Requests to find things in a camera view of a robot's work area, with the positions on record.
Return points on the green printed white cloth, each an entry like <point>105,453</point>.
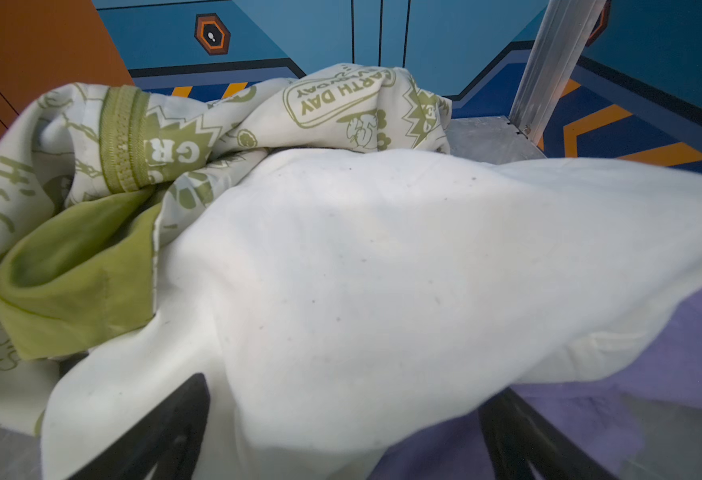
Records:
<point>95,180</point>

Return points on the aluminium right corner post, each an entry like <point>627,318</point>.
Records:
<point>561,39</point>

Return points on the white plain cloth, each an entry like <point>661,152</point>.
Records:
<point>336,303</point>

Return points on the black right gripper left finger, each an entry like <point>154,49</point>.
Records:
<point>164,444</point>

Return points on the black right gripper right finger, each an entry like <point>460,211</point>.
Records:
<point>524,445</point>

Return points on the purple cloth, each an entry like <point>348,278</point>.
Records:
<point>644,422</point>

